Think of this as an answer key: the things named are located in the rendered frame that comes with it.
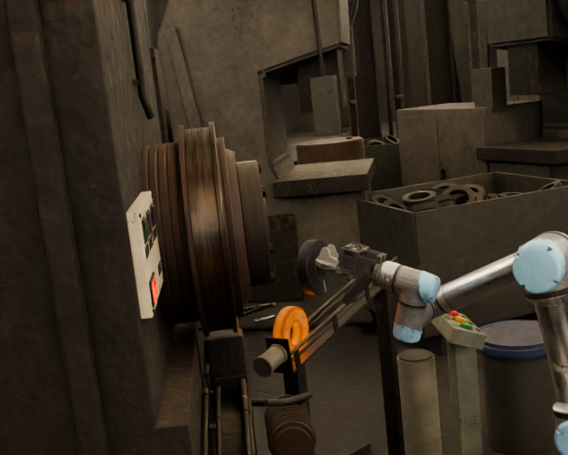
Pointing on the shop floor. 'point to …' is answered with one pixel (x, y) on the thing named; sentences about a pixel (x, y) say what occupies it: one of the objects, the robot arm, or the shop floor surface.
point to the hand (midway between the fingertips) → (314, 260)
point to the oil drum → (330, 150)
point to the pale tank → (384, 70)
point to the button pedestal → (463, 382)
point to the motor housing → (289, 429)
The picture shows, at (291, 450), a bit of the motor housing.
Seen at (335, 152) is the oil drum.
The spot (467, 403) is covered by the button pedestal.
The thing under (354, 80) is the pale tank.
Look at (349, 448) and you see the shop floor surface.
